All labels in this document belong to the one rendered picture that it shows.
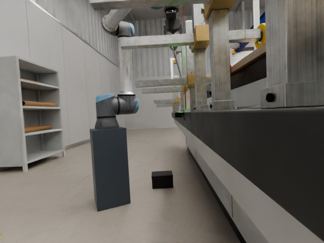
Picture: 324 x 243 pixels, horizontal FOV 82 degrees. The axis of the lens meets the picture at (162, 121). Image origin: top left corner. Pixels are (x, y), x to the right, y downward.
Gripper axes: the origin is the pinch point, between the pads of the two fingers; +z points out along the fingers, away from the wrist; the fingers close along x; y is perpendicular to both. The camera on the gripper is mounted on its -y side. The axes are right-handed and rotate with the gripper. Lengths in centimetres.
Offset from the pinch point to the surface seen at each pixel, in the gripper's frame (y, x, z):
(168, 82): -5.4, 3.8, 17.3
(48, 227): 22, 86, 102
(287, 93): -77, -5, 30
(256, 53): -29.1, -25.9, 13.1
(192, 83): -9.0, -6.9, 18.9
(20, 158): 151, 205, 84
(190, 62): -1.6, -7.7, 8.2
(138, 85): -5.4, 17.9, 17.9
